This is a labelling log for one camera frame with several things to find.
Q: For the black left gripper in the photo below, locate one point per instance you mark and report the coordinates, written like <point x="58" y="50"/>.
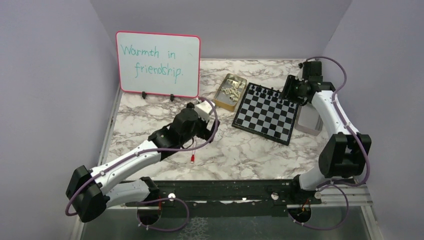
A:
<point x="206" y="134"/>

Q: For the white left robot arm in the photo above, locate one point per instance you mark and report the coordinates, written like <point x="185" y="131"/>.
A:
<point x="91" y="191"/>

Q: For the white and red marker pen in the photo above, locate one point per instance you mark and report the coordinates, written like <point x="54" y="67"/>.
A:
<point x="193" y="156"/>

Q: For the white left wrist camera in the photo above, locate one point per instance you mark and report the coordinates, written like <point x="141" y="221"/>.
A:
<point x="204" y="110"/>

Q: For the pile of white chess pieces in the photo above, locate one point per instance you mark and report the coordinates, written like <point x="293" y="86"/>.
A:
<point x="232" y="88"/>

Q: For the pink framed whiteboard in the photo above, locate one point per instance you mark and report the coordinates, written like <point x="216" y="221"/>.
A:
<point x="159" y="63"/>

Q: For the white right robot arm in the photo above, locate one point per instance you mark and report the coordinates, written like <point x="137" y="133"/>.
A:
<point x="344" y="159"/>

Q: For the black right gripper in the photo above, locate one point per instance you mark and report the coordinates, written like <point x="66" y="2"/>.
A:
<point x="286" y="92"/>

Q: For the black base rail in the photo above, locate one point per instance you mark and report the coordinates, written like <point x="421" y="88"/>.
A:
<point x="227" y="198"/>

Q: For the gold tin tray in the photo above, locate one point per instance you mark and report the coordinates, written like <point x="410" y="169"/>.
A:
<point x="222" y="101"/>

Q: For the pink tin tray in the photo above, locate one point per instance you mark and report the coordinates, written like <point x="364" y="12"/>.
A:
<point x="308" y="120"/>

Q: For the black and silver chessboard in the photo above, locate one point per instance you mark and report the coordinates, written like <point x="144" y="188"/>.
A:
<point x="266" y="118"/>

